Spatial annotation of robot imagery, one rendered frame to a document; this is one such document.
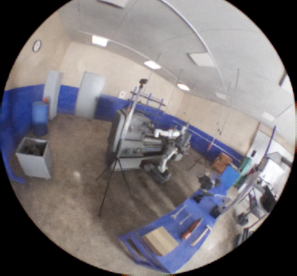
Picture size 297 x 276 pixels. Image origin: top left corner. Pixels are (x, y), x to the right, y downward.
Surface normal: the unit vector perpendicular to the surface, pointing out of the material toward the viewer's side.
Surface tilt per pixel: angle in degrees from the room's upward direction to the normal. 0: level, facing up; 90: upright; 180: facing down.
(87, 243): 0
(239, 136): 90
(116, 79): 90
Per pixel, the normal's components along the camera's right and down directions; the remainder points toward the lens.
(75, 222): 0.36, -0.90
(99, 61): 0.51, 0.42
